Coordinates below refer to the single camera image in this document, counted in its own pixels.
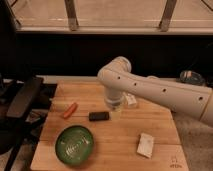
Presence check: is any black rectangular block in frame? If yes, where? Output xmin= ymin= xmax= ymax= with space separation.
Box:
xmin=89 ymin=112 xmax=109 ymax=121

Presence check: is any white sponge block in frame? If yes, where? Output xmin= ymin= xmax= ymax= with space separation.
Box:
xmin=137 ymin=133 xmax=154 ymax=158

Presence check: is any orange carrot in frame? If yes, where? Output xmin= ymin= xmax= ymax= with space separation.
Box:
xmin=62 ymin=103 xmax=78 ymax=119

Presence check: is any green ceramic bowl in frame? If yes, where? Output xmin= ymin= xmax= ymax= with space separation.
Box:
xmin=55 ymin=125 xmax=94 ymax=167

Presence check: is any black office chair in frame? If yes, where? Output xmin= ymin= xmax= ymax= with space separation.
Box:
xmin=0 ymin=77 xmax=46 ymax=171

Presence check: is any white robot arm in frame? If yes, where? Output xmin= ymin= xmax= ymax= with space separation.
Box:
xmin=97 ymin=56 xmax=213 ymax=127

